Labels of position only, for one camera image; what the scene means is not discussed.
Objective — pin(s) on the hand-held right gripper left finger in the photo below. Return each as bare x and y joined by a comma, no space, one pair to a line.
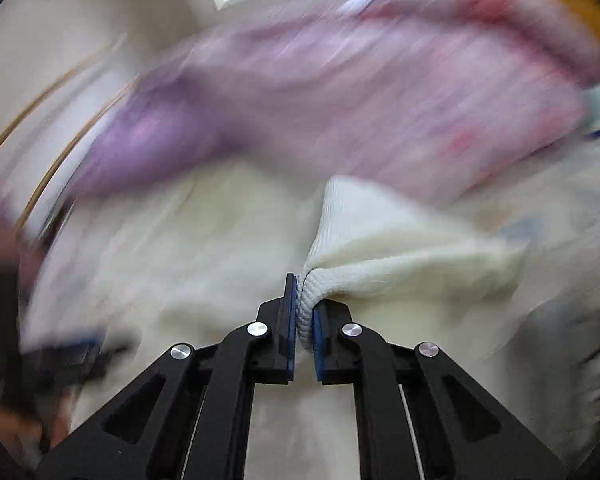
290,330

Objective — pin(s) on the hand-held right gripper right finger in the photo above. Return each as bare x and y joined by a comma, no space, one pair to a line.
319,345

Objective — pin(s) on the wooden headboard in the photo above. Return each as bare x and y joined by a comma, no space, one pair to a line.
575,5

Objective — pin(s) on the cream knit sweater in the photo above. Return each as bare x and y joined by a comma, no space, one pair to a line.
380,250

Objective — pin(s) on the pink purple quilt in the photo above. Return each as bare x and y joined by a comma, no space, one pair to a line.
330,100

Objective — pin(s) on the bed with floral sheet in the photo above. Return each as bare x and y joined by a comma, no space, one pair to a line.
555,240

